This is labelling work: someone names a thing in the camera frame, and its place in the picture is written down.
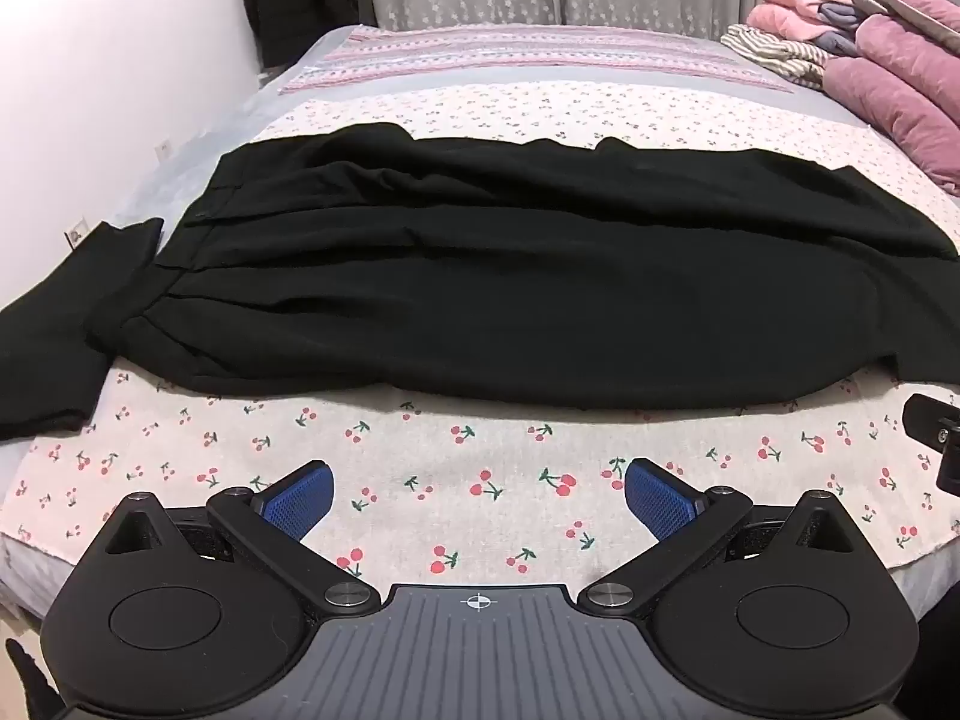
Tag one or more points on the cherry print bed sheet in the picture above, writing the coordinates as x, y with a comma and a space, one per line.
487, 495

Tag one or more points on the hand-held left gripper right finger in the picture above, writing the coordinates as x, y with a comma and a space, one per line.
657, 501

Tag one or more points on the person's dark clothing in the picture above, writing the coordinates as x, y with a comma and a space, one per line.
941, 667

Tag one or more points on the striped folded garment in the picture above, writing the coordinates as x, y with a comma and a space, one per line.
772, 52

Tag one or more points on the pink striped blanket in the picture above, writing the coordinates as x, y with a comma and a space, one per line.
525, 52

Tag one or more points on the folded black garment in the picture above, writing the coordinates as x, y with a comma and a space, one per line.
52, 345

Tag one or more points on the white wall socket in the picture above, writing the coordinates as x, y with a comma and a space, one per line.
75, 231
161, 148

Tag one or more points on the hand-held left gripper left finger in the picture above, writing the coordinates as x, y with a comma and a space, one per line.
304, 501

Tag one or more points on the black pants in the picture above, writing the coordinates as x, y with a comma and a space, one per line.
525, 262

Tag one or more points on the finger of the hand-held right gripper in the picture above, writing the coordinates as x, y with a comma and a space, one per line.
928, 424

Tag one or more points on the blue-grey folded garment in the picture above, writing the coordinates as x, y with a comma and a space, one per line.
844, 22

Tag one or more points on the folded mauve velvet quilt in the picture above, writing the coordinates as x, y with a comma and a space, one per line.
892, 82

